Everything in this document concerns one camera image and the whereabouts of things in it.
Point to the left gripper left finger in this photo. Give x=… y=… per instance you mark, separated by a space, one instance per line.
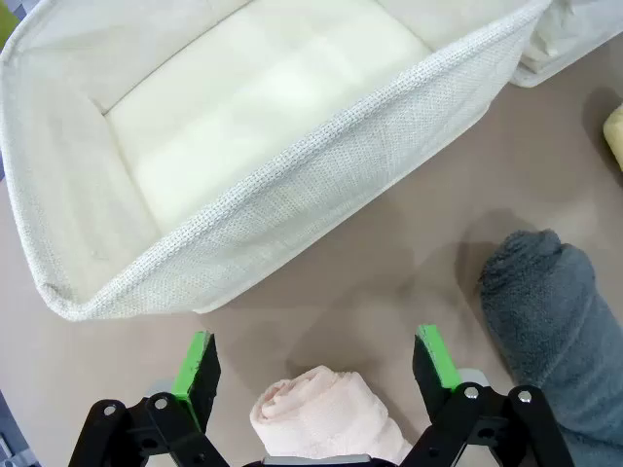
x=194 y=370

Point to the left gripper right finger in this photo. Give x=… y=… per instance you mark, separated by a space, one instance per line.
x=438 y=370

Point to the grey towel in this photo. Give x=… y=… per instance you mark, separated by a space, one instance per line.
x=550 y=316

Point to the pale pink towel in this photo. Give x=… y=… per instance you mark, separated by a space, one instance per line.
x=321 y=413

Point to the yellow towel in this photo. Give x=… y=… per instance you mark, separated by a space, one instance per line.
x=615 y=141

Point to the wide white fabric basket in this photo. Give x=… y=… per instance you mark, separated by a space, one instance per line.
x=292 y=194

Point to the white fabric basket with rivets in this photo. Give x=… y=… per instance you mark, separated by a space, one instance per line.
x=584 y=29

